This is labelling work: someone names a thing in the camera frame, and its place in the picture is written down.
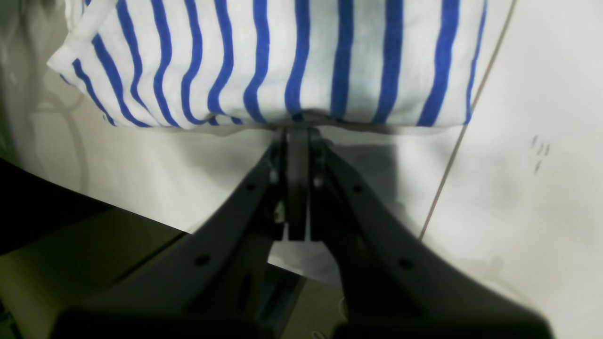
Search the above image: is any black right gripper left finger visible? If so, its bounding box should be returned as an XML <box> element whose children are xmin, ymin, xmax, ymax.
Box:
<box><xmin>52</xmin><ymin>128</ymin><xmax>287</xmax><ymax>339</ymax></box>

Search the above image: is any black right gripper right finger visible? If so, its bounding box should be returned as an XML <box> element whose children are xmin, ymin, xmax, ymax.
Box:
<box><xmin>285</xmin><ymin>127</ymin><xmax>552</xmax><ymax>339</ymax></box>

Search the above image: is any blue white striped T-shirt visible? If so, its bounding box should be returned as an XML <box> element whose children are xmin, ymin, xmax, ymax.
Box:
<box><xmin>48</xmin><ymin>0</ymin><xmax>488</xmax><ymax>129</ymax></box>

